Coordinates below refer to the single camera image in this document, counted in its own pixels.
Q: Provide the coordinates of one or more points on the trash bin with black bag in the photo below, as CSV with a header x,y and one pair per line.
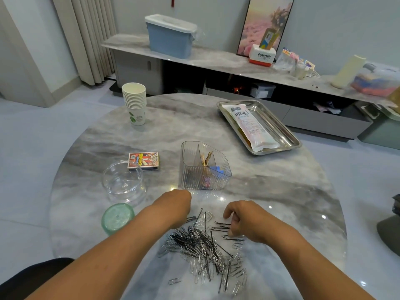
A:
x,y
390,225

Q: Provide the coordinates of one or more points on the cardboard box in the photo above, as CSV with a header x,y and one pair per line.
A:
x,y
395,98

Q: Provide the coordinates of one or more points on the white and red small box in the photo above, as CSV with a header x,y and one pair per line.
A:
x,y
262,55

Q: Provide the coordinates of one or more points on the person's right hand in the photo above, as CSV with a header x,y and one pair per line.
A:
x,y
253,220

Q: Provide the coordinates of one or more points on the person's left forearm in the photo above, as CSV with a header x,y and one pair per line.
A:
x,y
100,268

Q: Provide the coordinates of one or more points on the pile of floss picks and clips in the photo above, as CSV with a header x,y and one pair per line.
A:
x,y
206,246

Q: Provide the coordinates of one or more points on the person's left hand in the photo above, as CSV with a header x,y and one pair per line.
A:
x,y
169,206

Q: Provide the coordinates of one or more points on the blue storage box white lid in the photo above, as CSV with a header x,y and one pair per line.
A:
x,y
170,35

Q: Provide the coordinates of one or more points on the clear printed plastic bag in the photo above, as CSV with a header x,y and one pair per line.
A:
x,y
253,126

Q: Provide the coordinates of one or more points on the group of white paper cups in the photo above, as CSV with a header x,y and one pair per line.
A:
x,y
134,103

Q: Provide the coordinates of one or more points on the clear ribbed organizer box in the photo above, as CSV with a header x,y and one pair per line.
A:
x,y
197,162

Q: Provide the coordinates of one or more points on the pale green plastic lid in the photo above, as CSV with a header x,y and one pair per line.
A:
x,y
117,214

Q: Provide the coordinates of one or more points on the white box in cabinet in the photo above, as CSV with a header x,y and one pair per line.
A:
x,y
263,91

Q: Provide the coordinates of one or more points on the beige curtain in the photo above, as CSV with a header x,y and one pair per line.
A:
x,y
84,34

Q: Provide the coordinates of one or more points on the colourful matchbox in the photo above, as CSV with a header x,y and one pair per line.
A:
x,y
143,160

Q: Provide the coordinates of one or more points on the loose papers in cabinet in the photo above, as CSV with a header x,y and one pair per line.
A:
x,y
328,108

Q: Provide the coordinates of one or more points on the clear round plastic bowl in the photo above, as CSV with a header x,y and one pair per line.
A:
x,y
124,181

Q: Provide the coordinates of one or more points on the colourful small packet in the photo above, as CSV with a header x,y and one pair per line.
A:
x,y
310,64

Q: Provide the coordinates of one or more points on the person's right forearm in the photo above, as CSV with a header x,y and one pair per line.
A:
x,y
319,268

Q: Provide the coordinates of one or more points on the grey cabinet with marble top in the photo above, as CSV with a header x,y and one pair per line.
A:
x,y
200,54

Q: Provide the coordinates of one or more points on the cream paper roll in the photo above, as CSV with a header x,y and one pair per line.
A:
x,y
349,71

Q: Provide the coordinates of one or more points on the clear storage box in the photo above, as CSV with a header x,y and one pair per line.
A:
x,y
377,80

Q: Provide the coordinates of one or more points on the framed pink picture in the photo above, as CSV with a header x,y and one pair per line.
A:
x,y
259,25

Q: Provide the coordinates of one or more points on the metal tray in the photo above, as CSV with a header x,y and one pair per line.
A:
x,y
287,137

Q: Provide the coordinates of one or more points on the small colourful box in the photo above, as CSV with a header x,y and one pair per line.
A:
x,y
269,38

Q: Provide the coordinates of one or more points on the clear bag of snacks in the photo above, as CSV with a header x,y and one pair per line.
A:
x,y
285,60

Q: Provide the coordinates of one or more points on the grey green storage bin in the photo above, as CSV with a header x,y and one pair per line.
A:
x,y
382,126

